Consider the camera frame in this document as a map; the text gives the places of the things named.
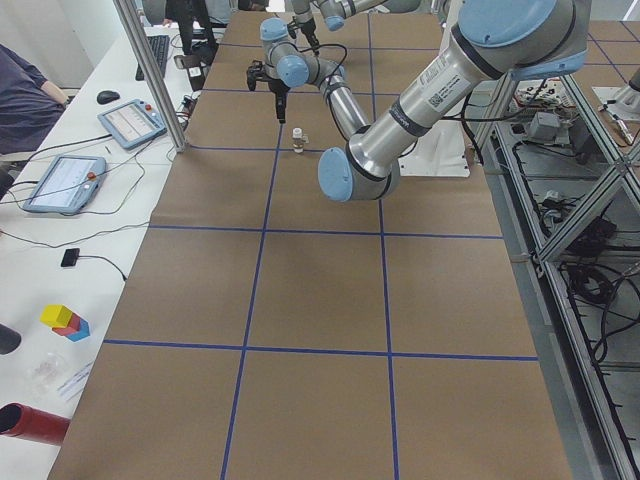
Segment black keyboard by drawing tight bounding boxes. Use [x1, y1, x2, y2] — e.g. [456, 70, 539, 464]
[146, 35, 170, 78]

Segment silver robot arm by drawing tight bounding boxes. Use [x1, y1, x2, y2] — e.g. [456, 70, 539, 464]
[285, 1, 450, 55]
[253, 1, 591, 202]

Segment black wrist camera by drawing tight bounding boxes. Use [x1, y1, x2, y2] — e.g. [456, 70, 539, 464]
[246, 60, 268, 91]

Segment black computer mouse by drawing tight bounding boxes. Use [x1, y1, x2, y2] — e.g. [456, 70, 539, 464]
[96, 90, 120, 105]

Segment stacked coloured blocks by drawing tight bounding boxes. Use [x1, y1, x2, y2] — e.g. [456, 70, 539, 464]
[40, 304, 90, 342]

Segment near teach pendant tablet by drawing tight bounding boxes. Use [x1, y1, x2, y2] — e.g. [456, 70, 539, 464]
[22, 155, 107, 215]

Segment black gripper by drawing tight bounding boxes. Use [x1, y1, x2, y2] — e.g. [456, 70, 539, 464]
[299, 19, 318, 50]
[269, 79, 290, 123]

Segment seated person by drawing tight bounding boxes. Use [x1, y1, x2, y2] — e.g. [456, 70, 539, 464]
[1, 45, 69, 155]

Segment teach pendant tablet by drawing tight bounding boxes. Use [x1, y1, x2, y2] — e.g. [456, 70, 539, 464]
[97, 99, 167, 150]
[22, 155, 107, 215]

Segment white PPR brass valve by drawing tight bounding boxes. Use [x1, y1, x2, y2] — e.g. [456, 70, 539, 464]
[291, 127, 308, 154]

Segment red cylinder tube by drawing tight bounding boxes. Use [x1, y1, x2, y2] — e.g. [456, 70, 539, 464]
[1, 403, 70, 446]

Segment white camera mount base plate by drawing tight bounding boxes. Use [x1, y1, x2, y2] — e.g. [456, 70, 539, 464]
[399, 127, 470, 178]

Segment aluminium profile post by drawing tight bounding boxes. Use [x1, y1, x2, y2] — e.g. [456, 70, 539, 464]
[113, 0, 186, 153]

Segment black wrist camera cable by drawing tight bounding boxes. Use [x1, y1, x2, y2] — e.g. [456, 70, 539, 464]
[294, 43, 349, 81]

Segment far teach pendant tablet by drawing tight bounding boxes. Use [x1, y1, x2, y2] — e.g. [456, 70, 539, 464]
[97, 99, 167, 150]

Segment small black box device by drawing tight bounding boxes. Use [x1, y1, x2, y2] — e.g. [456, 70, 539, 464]
[60, 248, 80, 268]

